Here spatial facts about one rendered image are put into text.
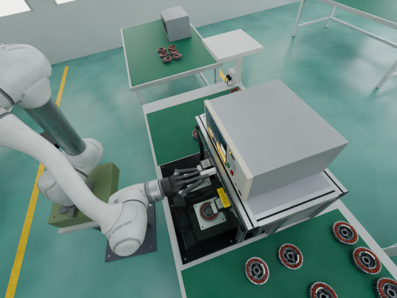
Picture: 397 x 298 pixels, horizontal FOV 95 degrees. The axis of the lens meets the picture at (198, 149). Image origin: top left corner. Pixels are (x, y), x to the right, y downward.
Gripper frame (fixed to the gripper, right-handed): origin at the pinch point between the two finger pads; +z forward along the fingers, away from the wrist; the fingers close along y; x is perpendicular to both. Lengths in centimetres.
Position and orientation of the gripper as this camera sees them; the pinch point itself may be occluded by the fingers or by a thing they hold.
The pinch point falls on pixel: (208, 172)
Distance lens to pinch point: 78.5
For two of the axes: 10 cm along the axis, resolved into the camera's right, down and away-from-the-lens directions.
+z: 9.5, -3.1, 1.0
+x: -1.1, -5.9, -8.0
